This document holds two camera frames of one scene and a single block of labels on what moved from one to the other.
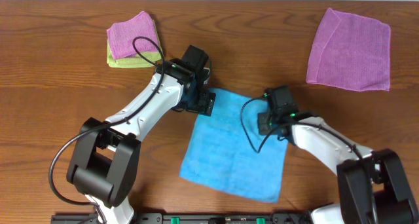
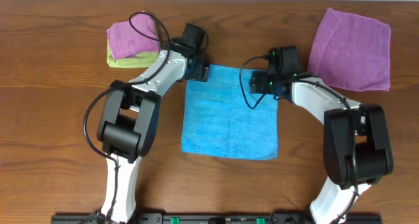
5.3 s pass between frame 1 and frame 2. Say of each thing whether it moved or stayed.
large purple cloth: stayed
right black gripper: moved
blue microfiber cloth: moved
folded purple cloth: stayed
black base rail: stayed
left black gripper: moved
